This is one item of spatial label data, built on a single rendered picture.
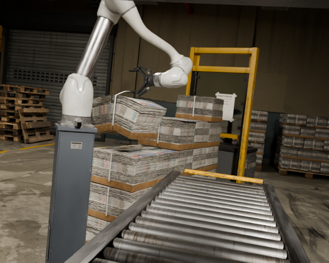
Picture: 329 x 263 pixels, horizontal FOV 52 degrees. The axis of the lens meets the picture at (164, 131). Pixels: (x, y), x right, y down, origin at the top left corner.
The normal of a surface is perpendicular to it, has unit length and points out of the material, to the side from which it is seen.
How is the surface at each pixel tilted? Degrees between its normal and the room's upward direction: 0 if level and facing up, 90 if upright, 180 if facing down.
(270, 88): 90
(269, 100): 90
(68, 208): 90
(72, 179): 90
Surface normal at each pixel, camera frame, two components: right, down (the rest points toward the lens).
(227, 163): -0.50, 0.01
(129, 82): -0.21, 0.04
